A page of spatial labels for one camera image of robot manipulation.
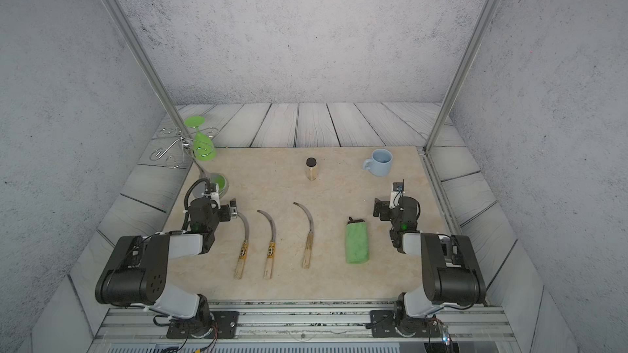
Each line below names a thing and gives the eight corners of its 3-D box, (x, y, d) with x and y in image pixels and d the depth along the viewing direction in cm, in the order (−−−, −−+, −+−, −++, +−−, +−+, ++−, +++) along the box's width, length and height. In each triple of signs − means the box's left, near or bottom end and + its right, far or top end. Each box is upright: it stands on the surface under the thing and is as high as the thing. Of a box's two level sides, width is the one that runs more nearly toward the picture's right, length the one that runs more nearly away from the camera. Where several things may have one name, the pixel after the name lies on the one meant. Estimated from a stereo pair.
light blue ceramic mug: (363, 169, 113) (365, 160, 108) (376, 155, 120) (379, 145, 115) (383, 180, 109) (386, 170, 104) (395, 164, 116) (398, 154, 111)
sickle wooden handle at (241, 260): (235, 278, 84) (233, 277, 83) (244, 243, 92) (242, 241, 91) (241, 279, 84) (240, 277, 83) (250, 243, 92) (248, 241, 91)
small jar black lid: (306, 181, 112) (305, 165, 104) (306, 172, 115) (305, 157, 107) (317, 181, 112) (317, 165, 104) (317, 172, 115) (317, 157, 107)
